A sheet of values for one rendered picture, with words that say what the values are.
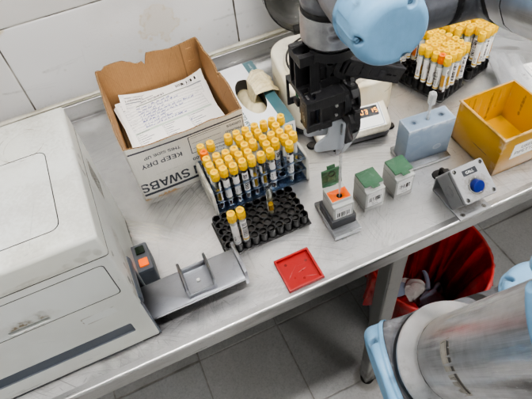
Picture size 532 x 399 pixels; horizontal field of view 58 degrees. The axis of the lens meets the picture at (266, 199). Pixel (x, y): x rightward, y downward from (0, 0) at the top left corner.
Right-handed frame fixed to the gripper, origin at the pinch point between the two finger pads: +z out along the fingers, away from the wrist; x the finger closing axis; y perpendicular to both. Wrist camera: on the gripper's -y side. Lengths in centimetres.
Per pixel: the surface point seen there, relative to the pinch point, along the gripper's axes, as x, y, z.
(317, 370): -3, 4, 108
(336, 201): 1.0, 0.9, 12.9
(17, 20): -55, 45, -6
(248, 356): -16, 23, 108
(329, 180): -3.0, 0.2, 11.6
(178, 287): 3.5, 31.9, 16.6
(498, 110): -9.5, -43.2, 17.9
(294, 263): 5.3, 11.3, 20.4
